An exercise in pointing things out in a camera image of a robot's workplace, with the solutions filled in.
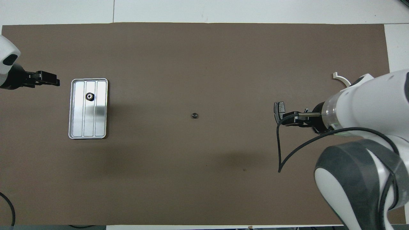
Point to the large black bearing gear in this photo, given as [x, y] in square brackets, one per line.
[89, 96]

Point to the small black bearing gear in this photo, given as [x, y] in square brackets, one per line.
[194, 115]

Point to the silver metal tray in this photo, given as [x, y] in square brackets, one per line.
[78, 121]

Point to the rectangular dark brake pad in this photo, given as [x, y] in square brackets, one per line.
[280, 107]

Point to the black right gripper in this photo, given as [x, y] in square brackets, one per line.
[319, 121]

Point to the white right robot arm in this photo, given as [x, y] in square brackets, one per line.
[377, 102]

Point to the brown table mat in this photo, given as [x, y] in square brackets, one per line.
[191, 175]

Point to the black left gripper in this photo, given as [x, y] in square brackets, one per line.
[16, 80]

